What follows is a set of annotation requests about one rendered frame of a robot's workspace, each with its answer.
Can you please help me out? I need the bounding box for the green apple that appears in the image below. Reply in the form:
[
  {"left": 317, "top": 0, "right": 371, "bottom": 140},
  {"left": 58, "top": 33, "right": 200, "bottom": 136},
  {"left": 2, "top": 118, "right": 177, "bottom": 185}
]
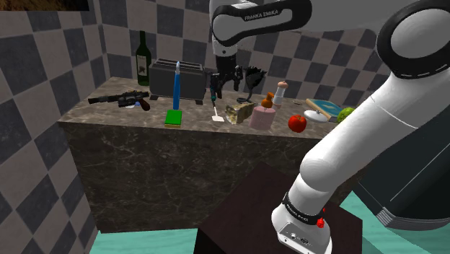
[{"left": 336, "top": 106, "right": 356, "bottom": 124}]

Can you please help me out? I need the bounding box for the teal book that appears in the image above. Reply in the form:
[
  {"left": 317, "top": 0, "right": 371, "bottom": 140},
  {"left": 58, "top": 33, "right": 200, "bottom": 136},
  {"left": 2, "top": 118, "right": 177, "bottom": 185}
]
[{"left": 304, "top": 97, "right": 344, "bottom": 123}]

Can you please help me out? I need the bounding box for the green wine bottle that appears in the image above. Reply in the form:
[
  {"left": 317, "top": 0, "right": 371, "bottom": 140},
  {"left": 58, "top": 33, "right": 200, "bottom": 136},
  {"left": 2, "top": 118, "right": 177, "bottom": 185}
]
[{"left": 135, "top": 30, "right": 153, "bottom": 87}]

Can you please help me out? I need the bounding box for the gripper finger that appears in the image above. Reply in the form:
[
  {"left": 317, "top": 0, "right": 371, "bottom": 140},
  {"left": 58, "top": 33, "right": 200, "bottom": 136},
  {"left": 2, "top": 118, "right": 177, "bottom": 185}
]
[
  {"left": 232, "top": 65, "right": 244, "bottom": 92},
  {"left": 209, "top": 71, "right": 224, "bottom": 100}
]

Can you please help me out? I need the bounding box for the white round lid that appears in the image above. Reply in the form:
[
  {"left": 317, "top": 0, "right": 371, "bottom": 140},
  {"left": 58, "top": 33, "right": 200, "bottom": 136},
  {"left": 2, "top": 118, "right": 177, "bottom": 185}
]
[{"left": 303, "top": 109, "right": 330, "bottom": 124}]

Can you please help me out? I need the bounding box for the orange gourd-shaped bottle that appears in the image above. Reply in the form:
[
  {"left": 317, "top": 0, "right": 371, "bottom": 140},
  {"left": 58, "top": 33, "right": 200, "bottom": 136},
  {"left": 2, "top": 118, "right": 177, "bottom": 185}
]
[{"left": 260, "top": 92, "right": 275, "bottom": 110}]

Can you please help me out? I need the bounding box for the dark grey toaster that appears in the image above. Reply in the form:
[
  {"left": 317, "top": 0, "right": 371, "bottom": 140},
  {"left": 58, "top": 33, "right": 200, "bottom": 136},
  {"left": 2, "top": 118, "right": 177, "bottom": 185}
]
[{"left": 148, "top": 58, "right": 208, "bottom": 105}]

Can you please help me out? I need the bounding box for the black feathered figure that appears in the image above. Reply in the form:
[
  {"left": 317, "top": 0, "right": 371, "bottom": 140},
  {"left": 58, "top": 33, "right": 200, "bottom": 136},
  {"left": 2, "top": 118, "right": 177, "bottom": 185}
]
[{"left": 236, "top": 66, "right": 268, "bottom": 104}]

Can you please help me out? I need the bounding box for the white spatula with teal handle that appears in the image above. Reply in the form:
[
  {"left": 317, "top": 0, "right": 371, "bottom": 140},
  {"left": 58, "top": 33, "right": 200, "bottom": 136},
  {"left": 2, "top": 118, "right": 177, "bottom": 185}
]
[{"left": 210, "top": 85, "right": 226, "bottom": 123}]

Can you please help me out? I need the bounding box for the red tomato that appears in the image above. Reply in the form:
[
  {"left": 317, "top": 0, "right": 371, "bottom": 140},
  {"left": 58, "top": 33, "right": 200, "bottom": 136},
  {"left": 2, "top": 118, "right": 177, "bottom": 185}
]
[{"left": 288, "top": 114, "right": 308, "bottom": 134}]

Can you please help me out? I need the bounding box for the black toy gun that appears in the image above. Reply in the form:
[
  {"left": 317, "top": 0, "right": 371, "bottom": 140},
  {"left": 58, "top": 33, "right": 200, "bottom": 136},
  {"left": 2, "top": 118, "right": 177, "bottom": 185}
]
[{"left": 87, "top": 89, "right": 151, "bottom": 113}]

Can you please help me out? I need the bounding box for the white pepper mill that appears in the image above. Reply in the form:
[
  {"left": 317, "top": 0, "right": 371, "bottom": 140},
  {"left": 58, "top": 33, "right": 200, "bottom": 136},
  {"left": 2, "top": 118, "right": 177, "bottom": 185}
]
[{"left": 272, "top": 80, "right": 289, "bottom": 110}]

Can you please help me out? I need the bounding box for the pink cylinder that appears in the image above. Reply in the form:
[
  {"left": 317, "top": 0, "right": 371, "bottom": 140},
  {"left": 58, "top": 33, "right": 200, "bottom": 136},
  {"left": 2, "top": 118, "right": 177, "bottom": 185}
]
[{"left": 248, "top": 105, "right": 277, "bottom": 131}]

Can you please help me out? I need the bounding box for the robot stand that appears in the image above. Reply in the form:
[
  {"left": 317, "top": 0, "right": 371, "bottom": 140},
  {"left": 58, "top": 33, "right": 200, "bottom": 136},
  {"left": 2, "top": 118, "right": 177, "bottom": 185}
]
[{"left": 193, "top": 161, "right": 363, "bottom": 254}]

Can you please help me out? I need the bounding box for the yellowish cheese wedge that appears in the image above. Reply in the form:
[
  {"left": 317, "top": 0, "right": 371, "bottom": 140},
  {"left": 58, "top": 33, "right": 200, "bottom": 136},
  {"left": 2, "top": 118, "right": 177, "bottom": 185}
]
[{"left": 224, "top": 101, "right": 257, "bottom": 126}]

